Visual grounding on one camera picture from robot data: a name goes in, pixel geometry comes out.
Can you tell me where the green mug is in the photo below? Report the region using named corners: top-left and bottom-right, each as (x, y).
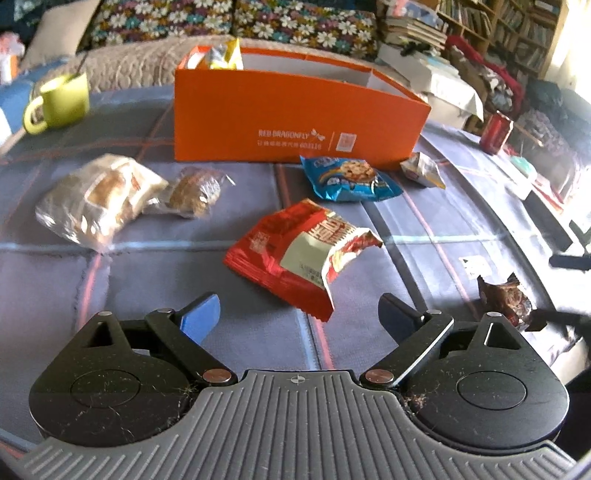
top-left (23, 71), bottom-right (90, 136)

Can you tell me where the small teal container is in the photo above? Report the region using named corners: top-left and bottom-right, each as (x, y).
top-left (509, 156), bottom-right (537, 184)

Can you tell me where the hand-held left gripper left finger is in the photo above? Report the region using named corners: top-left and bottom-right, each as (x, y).
top-left (73, 292), bottom-right (239, 385)

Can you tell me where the small clear bread packet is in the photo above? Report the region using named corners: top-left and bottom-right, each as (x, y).
top-left (142, 167), bottom-right (235, 219)

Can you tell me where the small white yellow packet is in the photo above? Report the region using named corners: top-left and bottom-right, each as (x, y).
top-left (399, 151), bottom-right (448, 190)

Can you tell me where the metal spoon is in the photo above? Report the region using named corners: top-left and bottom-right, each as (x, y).
top-left (73, 48), bottom-right (92, 80)

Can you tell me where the white box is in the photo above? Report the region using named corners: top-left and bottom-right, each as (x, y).
top-left (375, 44), bottom-right (485, 131)

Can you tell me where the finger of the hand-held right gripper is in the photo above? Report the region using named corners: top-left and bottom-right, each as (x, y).
top-left (549, 251), bottom-right (591, 270)
top-left (530, 308), bottom-right (591, 334)

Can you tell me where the orange cardboard box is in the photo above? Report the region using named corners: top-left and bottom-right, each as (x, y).
top-left (174, 45), bottom-right (432, 171)

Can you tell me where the red drink can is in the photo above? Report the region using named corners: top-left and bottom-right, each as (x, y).
top-left (479, 113), bottom-right (515, 155)

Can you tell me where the large clear bread packet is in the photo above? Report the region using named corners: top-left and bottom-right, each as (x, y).
top-left (36, 154), bottom-right (170, 253)

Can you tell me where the yellow white snack packet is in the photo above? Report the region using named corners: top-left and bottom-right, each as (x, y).
top-left (202, 38), bottom-right (245, 71)

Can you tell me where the beige textured sofa cover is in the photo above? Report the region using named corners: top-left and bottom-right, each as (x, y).
top-left (16, 34), bottom-right (234, 95)

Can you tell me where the floral sofa cushion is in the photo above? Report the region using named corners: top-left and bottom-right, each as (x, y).
top-left (232, 0), bottom-right (379, 62)
top-left (89, 0), bottom-right (235, 51)

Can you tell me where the red snack packet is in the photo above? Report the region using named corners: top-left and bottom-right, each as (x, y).
top-left (223, 199), bottom-right (385, 323)

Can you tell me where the blue cookie packet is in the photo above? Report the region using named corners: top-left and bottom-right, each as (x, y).
top-left (299, 155), bottom-right (404, 203)

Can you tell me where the brown snack packet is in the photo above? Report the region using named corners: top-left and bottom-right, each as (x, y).
top-left (477, 272), bottom-right (549, 333)

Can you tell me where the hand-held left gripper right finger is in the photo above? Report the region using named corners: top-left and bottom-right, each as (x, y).
top-left (358, 292), bottom-right (526, 387)

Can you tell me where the red cloth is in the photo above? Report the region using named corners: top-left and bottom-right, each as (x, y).
top-left (444, 35), bottom-right (526, 102)

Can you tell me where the wooden bookshelf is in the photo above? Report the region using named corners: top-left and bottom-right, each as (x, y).
top-left (434, 0), bottom-right (571, 77)

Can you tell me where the blue cylindrical cushion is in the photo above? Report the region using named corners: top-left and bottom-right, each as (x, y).
top-left (0, 83), bottom-right (33, 145)

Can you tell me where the stack of books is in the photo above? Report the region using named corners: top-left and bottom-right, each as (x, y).
top-left (378, 13), bottom-right (450, 48)

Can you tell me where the beige pillow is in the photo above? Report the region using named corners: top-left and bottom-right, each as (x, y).
top-left (19, 0), bottom-right (101, 71)

